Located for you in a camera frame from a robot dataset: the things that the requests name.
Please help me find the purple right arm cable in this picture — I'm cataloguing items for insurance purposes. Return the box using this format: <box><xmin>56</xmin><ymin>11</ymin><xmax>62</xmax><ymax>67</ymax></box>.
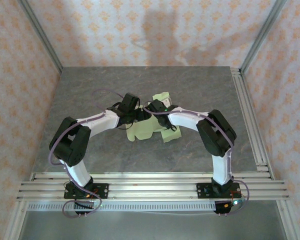
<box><xmin>142</xmin><ymin>100</ymin><xmax>252</xmax><ymax>216</ymax></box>

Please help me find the aluminium frame post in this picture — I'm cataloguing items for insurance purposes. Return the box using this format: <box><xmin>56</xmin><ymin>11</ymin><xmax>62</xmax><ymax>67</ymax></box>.
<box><xmin>17</xmin><ymin>0</ymin><xmax>64</xmax><ymax>73</ymax></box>
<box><xmin>239</xmin><ymin>0</ymin><xmax>288</xmax><ymax>75</ymax></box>

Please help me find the grey metal sheet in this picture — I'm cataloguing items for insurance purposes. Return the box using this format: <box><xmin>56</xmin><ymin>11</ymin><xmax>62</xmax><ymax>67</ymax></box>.
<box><xmin>17</xmin><ymin>211</ymin><xmax>291</xmax><ymax>240</ymax></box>

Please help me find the wide aluminium mounting rail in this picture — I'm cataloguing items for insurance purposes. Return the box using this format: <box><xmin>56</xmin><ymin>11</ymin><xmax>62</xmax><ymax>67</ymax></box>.
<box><xmin>16</xmin><ymin>180</ymin><xmax>291</xmax><ymax>202</ymax></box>

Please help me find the aluminium frame leg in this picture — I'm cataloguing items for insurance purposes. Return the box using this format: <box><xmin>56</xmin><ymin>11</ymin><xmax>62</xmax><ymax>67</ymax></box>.
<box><xmin>274</xmin><ymin>199</ymin><xmax>300</xmax><ymax>240</ymax></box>
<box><xmin>3</xmin><ymin>199</ymin><xmax>30</xmax><ymax>240</ymax></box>

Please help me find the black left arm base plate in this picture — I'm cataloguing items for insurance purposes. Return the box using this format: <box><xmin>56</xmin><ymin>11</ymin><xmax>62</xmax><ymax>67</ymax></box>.
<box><xmin>63</xmin><ymin>182</ymin><xmax>110</xmax><ymax>200</ymax></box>

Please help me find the slotted grey cable duct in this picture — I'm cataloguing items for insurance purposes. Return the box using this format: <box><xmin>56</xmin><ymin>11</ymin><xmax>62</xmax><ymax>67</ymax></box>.
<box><xmin>27</xmin><ymin>201</ymin><xmax>217</xmax><ymax>213</ymax></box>

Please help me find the aluminium side rail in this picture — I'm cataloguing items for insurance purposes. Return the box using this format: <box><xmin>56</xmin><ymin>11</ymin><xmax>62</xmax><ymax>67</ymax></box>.
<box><xmin>230</xmin><ymin>67</ymin><xmax>270</xmax><ymax>173</ymax></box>

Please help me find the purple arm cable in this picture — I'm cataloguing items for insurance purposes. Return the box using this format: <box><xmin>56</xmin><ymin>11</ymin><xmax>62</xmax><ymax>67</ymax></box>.
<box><xmin>142</xmin><ymin>100</ymin><xmax>252</xmax><ymax>216</ymax></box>
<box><xmin>47</xmin><ymin>89</ymin><xmax>131</xmax><ymax>219</ymax></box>

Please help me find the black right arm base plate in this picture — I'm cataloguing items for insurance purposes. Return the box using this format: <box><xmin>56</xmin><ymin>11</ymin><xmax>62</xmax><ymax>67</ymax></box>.
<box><xmin>196</xmin><ymin>182</ymin><xmax>242</xmax><ymax>200</ymax></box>

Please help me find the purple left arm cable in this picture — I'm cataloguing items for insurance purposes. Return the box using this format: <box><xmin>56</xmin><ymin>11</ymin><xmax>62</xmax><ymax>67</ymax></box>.
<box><xmin>47</xmin><ymin>89</ymin><xmax>131</xmax><ymax>219</ymax></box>

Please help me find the thin black left gripper cable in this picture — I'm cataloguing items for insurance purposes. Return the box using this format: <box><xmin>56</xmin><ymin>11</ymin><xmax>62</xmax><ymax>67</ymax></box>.
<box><xmin>116</xmin><ymin>121</ymin><xmax>138</xmax><ymax>131</ymax></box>

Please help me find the narrow aluminium table edge rail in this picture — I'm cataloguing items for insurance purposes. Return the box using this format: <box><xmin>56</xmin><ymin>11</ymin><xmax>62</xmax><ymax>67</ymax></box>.
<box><xmin>29</xmin><ymin>171</ymin><xmax>275</xmax><ymax>182</ymax></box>

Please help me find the light green paper box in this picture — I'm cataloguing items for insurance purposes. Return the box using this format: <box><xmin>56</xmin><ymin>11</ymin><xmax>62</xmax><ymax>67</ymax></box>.
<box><xmin>126</xmin><ymin>91</ymin><xmax>182</xmax><ymax>144</ymax></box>

